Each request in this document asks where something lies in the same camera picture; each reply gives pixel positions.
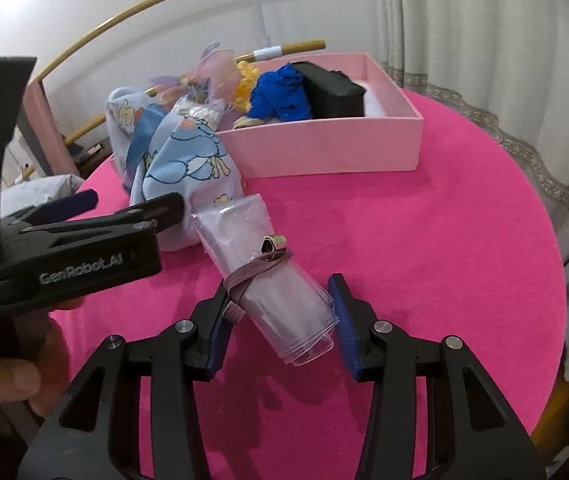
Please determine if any brown elastic hair tie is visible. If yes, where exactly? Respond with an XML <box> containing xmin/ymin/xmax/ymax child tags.
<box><xmin>223</xmin><ymin>235</ymin><xmax>296</xmax><ymax>322</ymax></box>

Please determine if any pink organza hair bow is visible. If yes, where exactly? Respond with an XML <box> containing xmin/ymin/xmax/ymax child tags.
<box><xmin>149</xmin><ymin>42</ymin><xmax>242</xmax><ymax>111</ymax></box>

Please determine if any yellow plush toy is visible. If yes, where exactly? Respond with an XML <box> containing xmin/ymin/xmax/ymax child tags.
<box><xmin>232</xmin><ymin>60</ymin><xmax>260</xmax><ymax>111</ymax></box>

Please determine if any light blue cartoon cloth bag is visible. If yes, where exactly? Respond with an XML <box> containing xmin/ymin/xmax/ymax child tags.
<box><xmin>106</xmin><ymin>87</ymin><xmax>245</xmax><ymax>252</ymax></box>

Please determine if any pink tablecloth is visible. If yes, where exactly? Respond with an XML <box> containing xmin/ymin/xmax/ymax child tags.
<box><xmin>47</xmin><ymin>87</ymin><xmax>568</xmax><ymax>480</ymax></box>

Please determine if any roll of clear plastic bags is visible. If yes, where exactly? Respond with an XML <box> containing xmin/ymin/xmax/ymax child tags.
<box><xmin>190</xmin><ymin>194</ymin><xmax>340</xmax><ymax>367</ymax></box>

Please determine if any dark brown furniture panel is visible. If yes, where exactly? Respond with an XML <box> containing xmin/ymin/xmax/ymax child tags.
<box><xmin>72</xmin><ymin>137</ymin><xmax>115</xmax><ymax>181</ymax></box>

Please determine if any blue knitted cloth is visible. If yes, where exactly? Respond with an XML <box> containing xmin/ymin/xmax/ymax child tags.
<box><xmin>249</xmin><ymin>62</ymin><xmax>315</xmax><ymax>122</ymax></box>

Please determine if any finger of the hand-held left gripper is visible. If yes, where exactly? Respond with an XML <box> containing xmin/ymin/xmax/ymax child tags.
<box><xmin>0</xmin><ymin>189</ymin><xmax>99</xmax><ymax>231</ymax></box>
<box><xmin>19</xmin><ymin>192</ymin><xmax>188</xmax><ymax>241</ymax></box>

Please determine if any pink and grey chair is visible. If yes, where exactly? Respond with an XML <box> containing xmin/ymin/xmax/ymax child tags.
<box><xmin>17</xmin><ymin>77</ymin><xmax>85</xmax><ymax>178</ymax></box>

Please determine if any person's left hand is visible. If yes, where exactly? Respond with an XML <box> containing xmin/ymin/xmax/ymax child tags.
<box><xmin>0</xmin><ymin>305</ymin><xmax>86</xmax><ymax>418</ymax></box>

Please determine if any wooden ballet barre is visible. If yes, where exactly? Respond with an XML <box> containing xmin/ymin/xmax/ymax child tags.
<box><xmin>37</xmin><ymin>0</ymin><xmax>326</xmax><ymax>148</ymax></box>

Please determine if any black pouch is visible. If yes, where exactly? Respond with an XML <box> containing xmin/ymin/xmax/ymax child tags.
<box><xmin>291</xmin><ymin>61</ymin><xmax>367</xmax><ymax>121</ymax></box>

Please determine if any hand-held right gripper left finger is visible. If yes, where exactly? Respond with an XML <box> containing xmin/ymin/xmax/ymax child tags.
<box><xmin>17</xmin><ymin>287</ymin><xmax>232</xmax><ymax>480</ymax></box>

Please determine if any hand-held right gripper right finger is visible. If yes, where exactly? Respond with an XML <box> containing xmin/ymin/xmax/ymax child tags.
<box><xmin>327</xmin><ymin>273</ymin><xmax>548</xmax><ymax>480</ymax></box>

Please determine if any cream curtain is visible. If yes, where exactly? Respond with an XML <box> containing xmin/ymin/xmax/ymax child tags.
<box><xmin>369</xmin><ymin>0</ymin><xmax>569</xmax><ymax>266</ymax></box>

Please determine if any pink cardboard box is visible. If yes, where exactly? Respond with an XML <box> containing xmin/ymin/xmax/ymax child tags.
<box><xmin>214</xmin><ymin>51</ymin><xmax>424</xmax><ymax>179</ymax></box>

